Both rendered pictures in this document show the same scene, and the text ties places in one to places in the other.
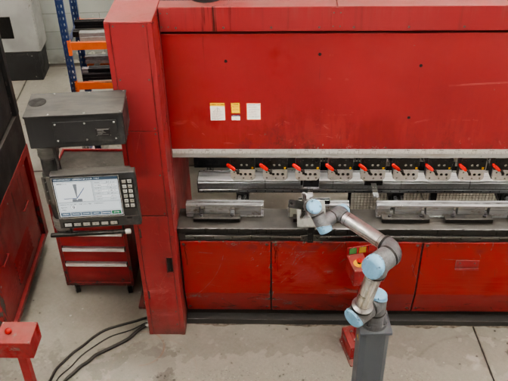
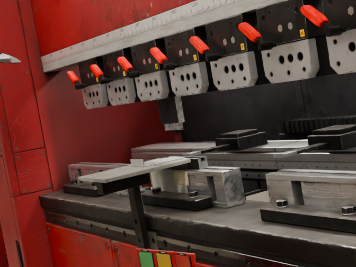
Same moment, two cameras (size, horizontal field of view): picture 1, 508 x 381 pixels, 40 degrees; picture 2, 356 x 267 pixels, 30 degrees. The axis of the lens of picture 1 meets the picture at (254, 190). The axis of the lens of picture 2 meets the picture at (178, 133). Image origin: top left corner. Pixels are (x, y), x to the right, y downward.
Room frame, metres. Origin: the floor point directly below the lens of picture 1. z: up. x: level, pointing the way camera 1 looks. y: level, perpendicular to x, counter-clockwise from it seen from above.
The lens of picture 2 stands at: (2.59, -1.96, 1.21)
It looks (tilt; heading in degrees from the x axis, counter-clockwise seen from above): 4 degrees down; 57
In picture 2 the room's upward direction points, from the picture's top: 10 degrees counter-clockwise
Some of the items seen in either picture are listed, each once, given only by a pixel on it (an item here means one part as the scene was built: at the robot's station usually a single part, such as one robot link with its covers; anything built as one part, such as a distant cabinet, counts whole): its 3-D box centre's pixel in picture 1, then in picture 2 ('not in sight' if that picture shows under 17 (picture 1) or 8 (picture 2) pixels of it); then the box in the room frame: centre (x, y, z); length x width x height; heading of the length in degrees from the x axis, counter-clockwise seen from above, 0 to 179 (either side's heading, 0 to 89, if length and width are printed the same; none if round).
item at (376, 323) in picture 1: (374, 315); not in sight; (2.76, -0.65, 0.82); 0.15 x 0.15 x 0.10
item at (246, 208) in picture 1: (224, 208); (103, 177); (3.64, 0.19, 0.92); 0.50 x 0.06 x 0.10; 88
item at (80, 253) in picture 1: (100, 224); not in sight; (4.03, 1.13, 0.50); 0.50 x 0.50 x 1.00; 88
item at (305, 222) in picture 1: (311, 213); (134, 169); (3.47, -0.35, 1.00); 0.26 x 0.18 x 0.01; 178
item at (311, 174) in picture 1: (307, 165); (158, 70); (3.62, -0.33, 1.26); 0.15 x 0.09 x 0.17; 88
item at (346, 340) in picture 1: (359, 344); not in sight; (3.24, -0.69, 0.06); 0.25 x 0.20 x 0.12; 11
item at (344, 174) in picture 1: (339, 165); (195, 62); (3.61, -0.53, 1.26); 0.15 x 0.09 x 0.17; 88
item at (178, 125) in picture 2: (311, 182); (171, 113); (3.62, -0.36, 1.13); 0.10 x 0.02 x 0.10; 88
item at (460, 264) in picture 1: (467, 265); not in sight; (3.42, -1.38, 0.58); 0.15 x 0.02 x 0.07; 88
